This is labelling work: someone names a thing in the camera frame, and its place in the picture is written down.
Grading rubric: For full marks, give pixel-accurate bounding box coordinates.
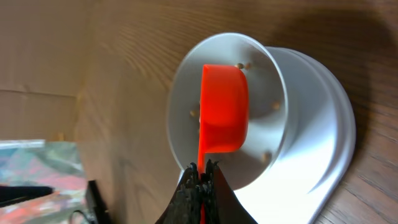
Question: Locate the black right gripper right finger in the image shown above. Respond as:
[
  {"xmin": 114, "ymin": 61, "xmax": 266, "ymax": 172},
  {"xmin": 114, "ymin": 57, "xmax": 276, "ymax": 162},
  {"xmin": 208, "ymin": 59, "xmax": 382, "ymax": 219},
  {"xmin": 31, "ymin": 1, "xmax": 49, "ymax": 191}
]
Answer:
[{"xmin": 203, "ymin": 159, "xmax": 257, "ymax": 224}]

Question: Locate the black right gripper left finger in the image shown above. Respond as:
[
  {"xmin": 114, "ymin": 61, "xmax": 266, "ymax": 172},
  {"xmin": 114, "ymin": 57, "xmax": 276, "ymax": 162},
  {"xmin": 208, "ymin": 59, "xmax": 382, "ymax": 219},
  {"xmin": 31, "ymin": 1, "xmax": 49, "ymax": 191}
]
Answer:
[{"xmin": 155, "ymin": 162, "xmax": 202, "ymax": 224}]

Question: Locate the red plastic measuring scoop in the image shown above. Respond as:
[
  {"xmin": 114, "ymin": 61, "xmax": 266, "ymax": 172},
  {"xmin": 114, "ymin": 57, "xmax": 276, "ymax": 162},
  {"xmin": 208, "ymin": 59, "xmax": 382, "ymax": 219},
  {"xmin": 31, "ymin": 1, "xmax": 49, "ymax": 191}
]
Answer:
[{"xmin": 197, "ymin": 64, "xmax": 249, "ymax": 173}]

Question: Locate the grey plastic bowl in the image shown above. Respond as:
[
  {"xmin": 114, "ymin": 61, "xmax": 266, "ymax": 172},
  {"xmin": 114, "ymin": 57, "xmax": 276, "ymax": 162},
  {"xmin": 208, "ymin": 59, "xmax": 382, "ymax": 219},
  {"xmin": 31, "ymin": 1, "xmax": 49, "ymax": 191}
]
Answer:
[{"xmin": 167, "ymin": 33, "xmax": 291, "ymax": 190}]

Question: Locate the white digital kitchen scale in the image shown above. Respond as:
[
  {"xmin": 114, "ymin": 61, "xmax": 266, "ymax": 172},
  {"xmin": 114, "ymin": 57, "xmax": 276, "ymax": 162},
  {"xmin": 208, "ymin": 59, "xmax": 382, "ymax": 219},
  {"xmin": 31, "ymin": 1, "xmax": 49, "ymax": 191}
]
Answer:
[{"xmin": 177, "ymin": 46, "xmax": 357, "ymax": 224}]

